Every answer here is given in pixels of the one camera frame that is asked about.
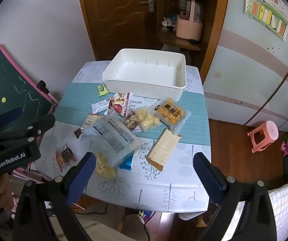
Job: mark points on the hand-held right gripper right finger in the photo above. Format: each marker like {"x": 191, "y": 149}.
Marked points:
{"x": 210, "y": 180}

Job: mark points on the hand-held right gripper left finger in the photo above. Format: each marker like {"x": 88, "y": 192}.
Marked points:
{"x": 82, "y": 178}

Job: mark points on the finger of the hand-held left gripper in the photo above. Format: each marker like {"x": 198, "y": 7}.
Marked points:
{"x": 10, "y": 116}
{"x": 43, "y": 123}

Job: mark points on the clear red-edged nut packet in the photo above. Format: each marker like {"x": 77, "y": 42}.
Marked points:
{"x": 64, "y": 157}

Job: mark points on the brown snack packet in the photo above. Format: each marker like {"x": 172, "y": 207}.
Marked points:
{"x": 88, "y": 123}

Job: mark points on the small blue snack packet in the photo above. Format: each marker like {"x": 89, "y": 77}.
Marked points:
{"x": 126, "y": 164}

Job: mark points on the large translucent labelled packet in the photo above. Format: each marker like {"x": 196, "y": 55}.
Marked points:
{"x": 113, "y": 136}

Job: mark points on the beige cracker packet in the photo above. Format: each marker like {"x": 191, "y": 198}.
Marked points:
{"x": 162, "y": 146}

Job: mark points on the green snack packet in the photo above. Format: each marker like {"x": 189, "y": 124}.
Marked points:
{"x": 101, "y": 89}

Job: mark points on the clear nut snack packet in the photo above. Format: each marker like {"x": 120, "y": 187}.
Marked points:
{"x": 131, "y": 123}

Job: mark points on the red and white snack packet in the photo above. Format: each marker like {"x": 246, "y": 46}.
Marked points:
{"x": 120, "y": 105}

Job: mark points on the orange cookie tray packet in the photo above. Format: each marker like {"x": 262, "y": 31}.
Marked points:
{"x": 171, "y": 111}

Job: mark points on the clear yellow puff packet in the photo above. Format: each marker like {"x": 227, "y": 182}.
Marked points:
{"x": 146, "y": 119}

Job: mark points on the white plastic box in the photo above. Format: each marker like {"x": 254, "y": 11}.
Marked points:
{"x": 144, "y": 72}

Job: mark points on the yellow chips packet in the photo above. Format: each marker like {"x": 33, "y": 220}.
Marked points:
{"x": 105, "y": 168}

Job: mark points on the pink-framed green chalkboard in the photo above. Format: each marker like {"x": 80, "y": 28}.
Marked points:
{"x": 8, "y": 85}

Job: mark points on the tree-printed tablecloth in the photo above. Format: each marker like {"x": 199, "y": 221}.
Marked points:
{"x": 174, "y": 180}

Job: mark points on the teal striped table mat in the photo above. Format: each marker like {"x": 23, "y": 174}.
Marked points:
{"x": 78, "y": 100}

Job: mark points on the white long snack packet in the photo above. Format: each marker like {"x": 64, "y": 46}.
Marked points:
{"x": 101, "y": 105}

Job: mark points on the pink plastic stool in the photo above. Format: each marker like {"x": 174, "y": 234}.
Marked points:
{"x": 265, "y": 129}

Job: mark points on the white mesh cloth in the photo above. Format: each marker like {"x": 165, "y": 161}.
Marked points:
{"x": 284, "y": 205}

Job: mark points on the pink toy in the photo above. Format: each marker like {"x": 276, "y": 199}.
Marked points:
{"x": 286, "y": 148}

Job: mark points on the pale striped wardrobe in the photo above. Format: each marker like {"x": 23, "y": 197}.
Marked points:
{"x": 246, "y": 67}

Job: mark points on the wooden door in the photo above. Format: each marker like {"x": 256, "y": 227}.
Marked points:
{"x": 113, "y": 17}

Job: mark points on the pink plastic basket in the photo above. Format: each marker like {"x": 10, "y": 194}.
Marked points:
{"x": 187, "y": 29}

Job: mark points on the small shelf figures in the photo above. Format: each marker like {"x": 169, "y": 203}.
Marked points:
{"x": 169, "y": 23}

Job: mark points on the wooden shelf unit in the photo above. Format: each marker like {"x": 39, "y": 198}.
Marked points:
{"x": 214, "y": 17}

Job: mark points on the wall poster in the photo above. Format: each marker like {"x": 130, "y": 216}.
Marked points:
{"x": 266, "y": 7}

